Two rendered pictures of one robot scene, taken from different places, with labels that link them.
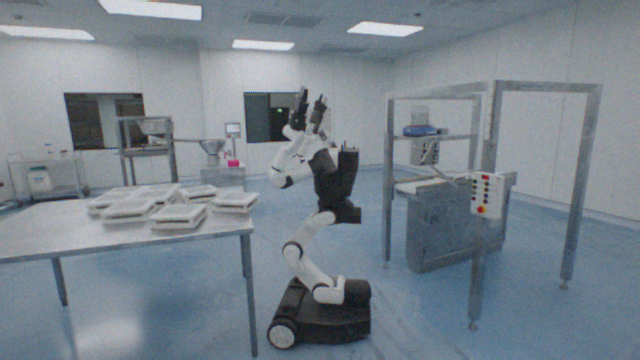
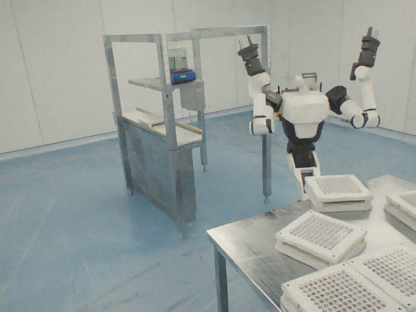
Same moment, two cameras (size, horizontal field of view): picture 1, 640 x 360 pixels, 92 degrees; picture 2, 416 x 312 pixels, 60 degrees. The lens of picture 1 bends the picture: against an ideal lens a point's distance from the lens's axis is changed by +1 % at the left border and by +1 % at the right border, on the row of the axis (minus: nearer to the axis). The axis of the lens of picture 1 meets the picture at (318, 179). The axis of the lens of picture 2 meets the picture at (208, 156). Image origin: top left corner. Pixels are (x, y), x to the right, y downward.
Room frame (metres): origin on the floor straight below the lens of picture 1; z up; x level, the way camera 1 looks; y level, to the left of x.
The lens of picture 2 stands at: (2.83, 2.02, 1.69)
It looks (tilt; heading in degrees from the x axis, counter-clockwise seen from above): 20 degrees down; 262
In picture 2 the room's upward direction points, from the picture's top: 4 degrees counter-clockwise
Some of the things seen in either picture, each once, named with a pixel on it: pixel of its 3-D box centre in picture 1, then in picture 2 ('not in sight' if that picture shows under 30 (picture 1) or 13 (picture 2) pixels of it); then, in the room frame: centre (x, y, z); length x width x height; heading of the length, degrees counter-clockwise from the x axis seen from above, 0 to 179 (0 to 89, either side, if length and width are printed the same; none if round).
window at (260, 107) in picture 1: (274, 117); not in sight; (7.44, 1.02, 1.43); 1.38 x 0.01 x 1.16; 111
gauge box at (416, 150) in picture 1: (424, 152); (192, 96); (2.53, -0.88, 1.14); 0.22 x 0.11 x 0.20; 115
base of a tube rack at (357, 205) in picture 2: (236, 205); (336, 196); (2.02, 0.57, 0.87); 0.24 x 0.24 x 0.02; 80
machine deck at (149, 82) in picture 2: (431, 137); (164, 82); (2.74, -1.01, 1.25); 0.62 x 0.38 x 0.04; 115
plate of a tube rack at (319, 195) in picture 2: (236, 198); (337, 187); (2.02, 0.57, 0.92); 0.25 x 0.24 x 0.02; 170
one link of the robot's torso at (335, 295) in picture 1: (329, 288); not in sight; (1.93, -0.06, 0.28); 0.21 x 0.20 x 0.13; 81
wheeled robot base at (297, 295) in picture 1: (325, 299); not in sight; (1.94, -0.03, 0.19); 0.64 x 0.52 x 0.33; 81
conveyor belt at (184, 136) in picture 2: (459, 181); (151, 125); (2.88, -1.36, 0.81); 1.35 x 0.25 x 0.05; 115
